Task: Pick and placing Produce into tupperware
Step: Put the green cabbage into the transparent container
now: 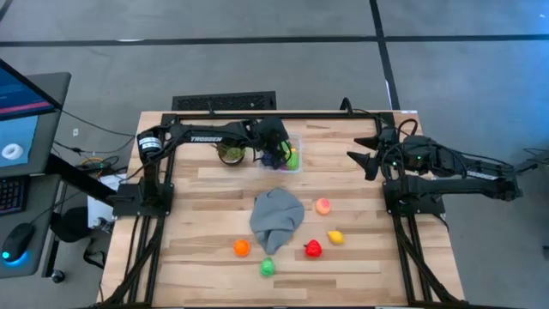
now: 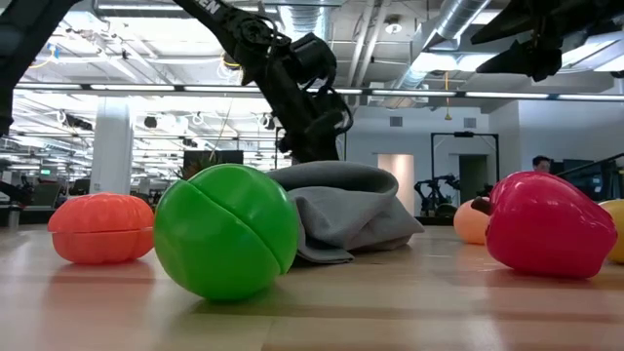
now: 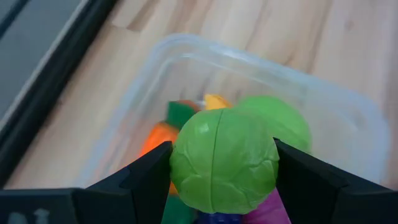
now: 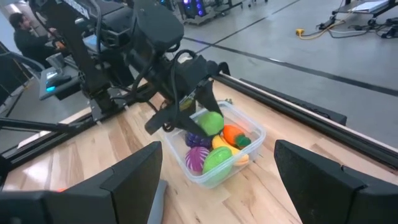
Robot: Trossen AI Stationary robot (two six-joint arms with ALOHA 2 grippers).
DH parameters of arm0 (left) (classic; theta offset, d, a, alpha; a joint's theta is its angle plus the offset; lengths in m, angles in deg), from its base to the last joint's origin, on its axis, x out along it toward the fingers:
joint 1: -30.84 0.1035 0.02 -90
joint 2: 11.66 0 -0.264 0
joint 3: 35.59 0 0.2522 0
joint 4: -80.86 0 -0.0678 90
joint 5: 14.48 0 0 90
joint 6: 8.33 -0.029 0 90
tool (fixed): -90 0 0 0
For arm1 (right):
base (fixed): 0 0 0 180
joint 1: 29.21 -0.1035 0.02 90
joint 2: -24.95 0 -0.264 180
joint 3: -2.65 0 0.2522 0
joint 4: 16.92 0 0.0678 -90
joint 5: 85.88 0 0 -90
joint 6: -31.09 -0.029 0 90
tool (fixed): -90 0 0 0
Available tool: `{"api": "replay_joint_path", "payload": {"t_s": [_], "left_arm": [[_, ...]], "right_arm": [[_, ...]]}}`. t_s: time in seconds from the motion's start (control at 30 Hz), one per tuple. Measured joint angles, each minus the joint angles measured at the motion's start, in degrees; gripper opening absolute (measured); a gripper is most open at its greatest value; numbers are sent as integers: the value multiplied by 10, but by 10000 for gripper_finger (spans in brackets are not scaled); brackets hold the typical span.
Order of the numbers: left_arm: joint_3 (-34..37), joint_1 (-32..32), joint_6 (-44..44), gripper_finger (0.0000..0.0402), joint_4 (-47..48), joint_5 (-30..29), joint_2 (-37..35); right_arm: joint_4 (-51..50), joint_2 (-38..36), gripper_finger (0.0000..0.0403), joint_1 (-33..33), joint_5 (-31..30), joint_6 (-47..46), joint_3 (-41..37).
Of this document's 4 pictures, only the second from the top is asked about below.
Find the orange toy pumpkin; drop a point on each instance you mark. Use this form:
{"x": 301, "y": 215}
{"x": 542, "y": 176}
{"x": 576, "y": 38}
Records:
{"x": 97, "y": 229}

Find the black screen panel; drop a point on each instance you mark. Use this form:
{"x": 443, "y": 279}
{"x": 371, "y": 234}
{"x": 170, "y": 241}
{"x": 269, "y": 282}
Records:
{"x": 229, "y": 157}

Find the peach toy fruit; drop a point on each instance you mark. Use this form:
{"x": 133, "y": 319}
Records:
{"x": 468, "y": 224}

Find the grey cloth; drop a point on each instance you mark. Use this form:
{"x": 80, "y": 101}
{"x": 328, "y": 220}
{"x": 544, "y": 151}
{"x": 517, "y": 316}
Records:
{"x": 351, "y": 214}

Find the black frame stand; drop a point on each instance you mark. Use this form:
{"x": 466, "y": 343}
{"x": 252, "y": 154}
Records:
{"x": 463, "y": 134}

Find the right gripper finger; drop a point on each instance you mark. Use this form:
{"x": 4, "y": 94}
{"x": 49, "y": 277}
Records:
{"x": 512, "y": 22}
{"x": 531, "y": 61}

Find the green two-part toy fruit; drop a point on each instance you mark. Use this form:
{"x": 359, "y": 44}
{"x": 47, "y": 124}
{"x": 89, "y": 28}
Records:
{"x": 219, "y": 234}

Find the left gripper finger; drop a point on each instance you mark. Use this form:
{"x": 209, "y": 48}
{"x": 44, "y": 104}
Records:
{"x": 312, "y": 136}

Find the black beam with light strips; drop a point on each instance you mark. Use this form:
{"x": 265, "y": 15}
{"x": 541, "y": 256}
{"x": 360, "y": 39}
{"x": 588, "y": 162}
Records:
{"x": 414, "y": 92}

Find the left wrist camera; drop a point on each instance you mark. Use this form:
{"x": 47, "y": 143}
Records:
{"x": 314, "y": 56}

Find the yellow toy lemon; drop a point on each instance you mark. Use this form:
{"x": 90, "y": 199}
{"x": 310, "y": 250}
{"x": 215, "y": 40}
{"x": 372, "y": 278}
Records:
{"x": 618, "y": 229}

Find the silver ceiling air duct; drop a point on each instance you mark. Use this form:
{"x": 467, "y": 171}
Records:
{"x": 312, "y": 19}
{"x": 458, "y": 19}

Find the dark background monitors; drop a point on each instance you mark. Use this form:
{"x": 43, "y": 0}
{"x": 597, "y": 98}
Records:
{"x": 580, "y": 175}

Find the red toy bell pepper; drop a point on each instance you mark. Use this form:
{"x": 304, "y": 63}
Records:
{"x": 546, "y": 229}

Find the background black robot arm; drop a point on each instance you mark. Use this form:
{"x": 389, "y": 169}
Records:
{"x": 434, "y": 195}

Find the potted succulent plant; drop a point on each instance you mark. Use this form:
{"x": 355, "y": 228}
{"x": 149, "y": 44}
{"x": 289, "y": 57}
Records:
{"x": 192, "y": 170}

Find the white pillar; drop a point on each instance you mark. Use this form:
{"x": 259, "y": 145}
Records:
{"x": 112, "y": 141}

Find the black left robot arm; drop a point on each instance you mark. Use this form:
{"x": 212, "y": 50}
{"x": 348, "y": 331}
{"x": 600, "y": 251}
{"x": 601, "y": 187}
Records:
{"x": 19, "y": 49}

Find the person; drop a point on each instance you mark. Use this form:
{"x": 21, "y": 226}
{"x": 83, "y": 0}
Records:
{"x": 541, "y": 163}

